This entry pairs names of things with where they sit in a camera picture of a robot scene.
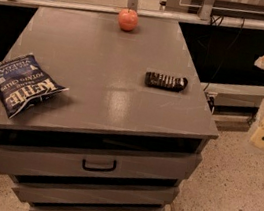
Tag red apple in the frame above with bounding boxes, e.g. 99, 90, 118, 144
118, 8, 138, 32

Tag black rxbar chocolate bar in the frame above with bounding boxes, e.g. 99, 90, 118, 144
144, 71, 188, 92

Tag grey drawer cabinet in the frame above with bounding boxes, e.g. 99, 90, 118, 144
0, 8, 218, 211

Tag blue Kettle chips bag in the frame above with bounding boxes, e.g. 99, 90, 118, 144
0, 53, 67, 119

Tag black drawer handle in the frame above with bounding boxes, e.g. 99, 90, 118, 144
81, 158, 117, 173

